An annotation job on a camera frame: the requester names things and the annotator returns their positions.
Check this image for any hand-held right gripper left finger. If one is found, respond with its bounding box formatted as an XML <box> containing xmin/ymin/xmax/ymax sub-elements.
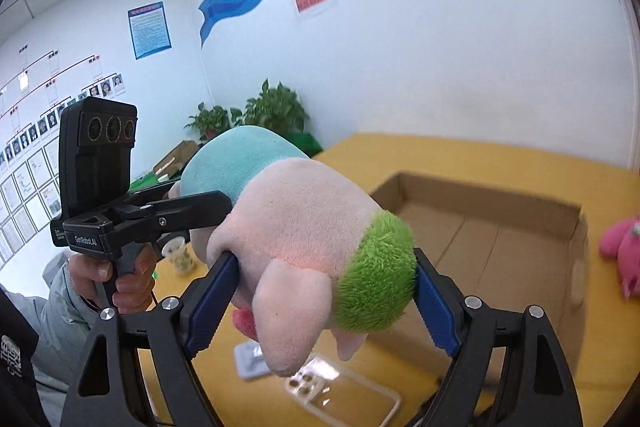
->
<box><xmin>60</xmin><ymin>251</ymin><xmax>241</xmax><ymax>427</ymax></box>

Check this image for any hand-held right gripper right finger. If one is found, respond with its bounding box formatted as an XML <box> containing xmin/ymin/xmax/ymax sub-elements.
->
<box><xmin>411</xmin><ymin>247</ymin><xmax>584</xmax><ymax>427</ymax></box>

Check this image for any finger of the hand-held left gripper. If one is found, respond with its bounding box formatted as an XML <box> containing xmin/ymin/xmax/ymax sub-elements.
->
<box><xmin>111</xmin><ymin>190</ymin><xmax>234</xmax><ymax>244</ymax></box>
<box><xmin>129</xmin><ymin>179</ymin><xmax>183</xmax><ymax>206</ymax></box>

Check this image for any pink pig plush toy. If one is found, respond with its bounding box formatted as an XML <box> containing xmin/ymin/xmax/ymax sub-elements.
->
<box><xmin>167</xmin><ymin>126</ymin><xmax>419</xmax><ymax>379</ymax></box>

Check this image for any clear phone case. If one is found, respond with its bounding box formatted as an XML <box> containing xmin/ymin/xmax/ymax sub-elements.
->
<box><xmin>285</xmin><ymin>355</ymin><xmax>402</xmax><ymax>427</ymax></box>

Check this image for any person's left forearm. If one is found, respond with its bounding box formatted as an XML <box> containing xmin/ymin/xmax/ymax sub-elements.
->
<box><xmin>7</xmin><ymin>257</ymin><xmax>108</xmax><ymax>408</ymax></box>

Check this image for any yellow wooden desktop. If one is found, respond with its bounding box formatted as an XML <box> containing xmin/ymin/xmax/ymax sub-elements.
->
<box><xmin>135</xmin><ymin>133</ymin><xmax>640</xmax><ymax>427</ymax></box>

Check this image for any person's left hand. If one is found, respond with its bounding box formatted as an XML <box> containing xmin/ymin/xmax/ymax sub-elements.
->
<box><xmin>70</xmin><ymin>247</ymin><xmax>158</xmax><ymax>313</ymax></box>

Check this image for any small brown cardboard box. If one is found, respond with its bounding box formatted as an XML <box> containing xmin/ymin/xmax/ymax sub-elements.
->
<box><xmin>152</xmin><ymin>140</ymin><xmax>201</xmax><ymax>180</ymax></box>

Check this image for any clear plastic cup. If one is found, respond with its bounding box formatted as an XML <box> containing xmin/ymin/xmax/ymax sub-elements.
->
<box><xmin>161</xmin><ymin>237</ymin><xmax>196</xmax><ymax>276</ymax></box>

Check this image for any white phone stand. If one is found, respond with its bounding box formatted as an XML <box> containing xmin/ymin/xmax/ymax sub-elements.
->
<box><xmin>234</xmin><ymin>340</ymin><xmax>273</xmax><ymax>382</ymax></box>

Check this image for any row of framed certificates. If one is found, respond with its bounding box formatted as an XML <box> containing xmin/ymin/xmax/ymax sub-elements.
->
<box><xmin>0</xmin><ymin>147</ymin><xmax>63</xmax><ymax>264</ymax></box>

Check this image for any small potted plant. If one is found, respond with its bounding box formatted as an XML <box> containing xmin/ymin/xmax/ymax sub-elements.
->
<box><xmin>184</xmin><ymin>103</ymin><xmax>232</xmax><ymax>140</ymax></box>

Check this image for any green cloth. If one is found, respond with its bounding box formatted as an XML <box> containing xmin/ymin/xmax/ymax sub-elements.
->
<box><xmin>285</xmin><ymin>132</ymin><xmax>324</xmax><ymax>158</ymax></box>

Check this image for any large potted plant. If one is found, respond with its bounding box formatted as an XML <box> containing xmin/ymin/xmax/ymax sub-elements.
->
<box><xmin>242</xmin><ymin>79</ymin><xmax>309</xmax><ymax>138</ymax></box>

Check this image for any person's black jacket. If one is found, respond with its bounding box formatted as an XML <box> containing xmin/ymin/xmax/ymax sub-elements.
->
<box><xmin>0</xmin><ymin>287</ymin><xmax>52</xmax><ymax>427</ymax></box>

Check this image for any wall photo chart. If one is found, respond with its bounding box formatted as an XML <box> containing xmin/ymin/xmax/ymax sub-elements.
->
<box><xmin>0</xmin><ymin>52</ymin><xmax>126</xmax><ymax>168</ymax></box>

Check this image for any blue wall poster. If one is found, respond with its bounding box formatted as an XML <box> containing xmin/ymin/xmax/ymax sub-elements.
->
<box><xmin>126</xmin><ymin>2</ymin><xmax>172</xmax><ymax>60</ymax></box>

